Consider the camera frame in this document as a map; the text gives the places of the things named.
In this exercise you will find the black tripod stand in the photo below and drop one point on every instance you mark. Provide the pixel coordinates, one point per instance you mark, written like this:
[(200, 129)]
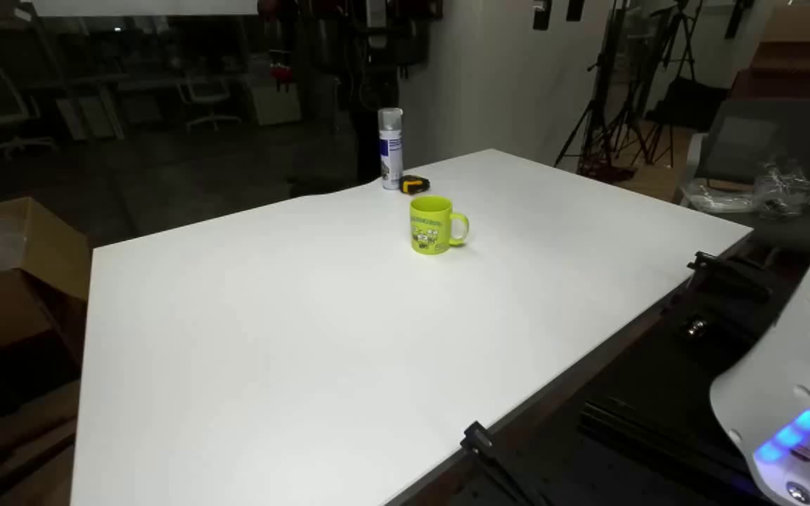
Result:
[(641, 39)]

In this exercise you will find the black table clamp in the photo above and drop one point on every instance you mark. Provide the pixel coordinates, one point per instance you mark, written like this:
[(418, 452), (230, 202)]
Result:
[(500, 467)]

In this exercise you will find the white spray can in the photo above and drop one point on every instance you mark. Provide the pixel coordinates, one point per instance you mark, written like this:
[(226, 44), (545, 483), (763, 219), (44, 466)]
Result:
[(390, 147)]

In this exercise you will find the yellow green cartoon mug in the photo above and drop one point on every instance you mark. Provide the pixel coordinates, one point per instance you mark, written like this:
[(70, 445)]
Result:
[(437, 226)]

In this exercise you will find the white robot base blue lights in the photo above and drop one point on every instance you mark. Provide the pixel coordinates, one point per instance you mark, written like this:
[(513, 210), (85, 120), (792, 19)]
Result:
[(763, 404)]

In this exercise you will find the cardboard box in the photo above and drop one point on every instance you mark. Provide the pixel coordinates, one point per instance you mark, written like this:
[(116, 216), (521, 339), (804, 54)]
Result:
[(44, 278)]

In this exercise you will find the grey chair with plastic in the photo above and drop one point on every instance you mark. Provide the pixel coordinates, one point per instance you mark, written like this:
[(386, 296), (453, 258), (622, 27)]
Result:
[(756, 154)]

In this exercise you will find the white office chair middle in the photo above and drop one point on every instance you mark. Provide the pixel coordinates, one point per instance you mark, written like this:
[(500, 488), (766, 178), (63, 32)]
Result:
[(207, 95)]

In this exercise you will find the black clamp bracket right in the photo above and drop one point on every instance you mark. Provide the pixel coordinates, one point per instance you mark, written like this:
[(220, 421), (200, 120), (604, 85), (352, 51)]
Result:
[(735, 273)]

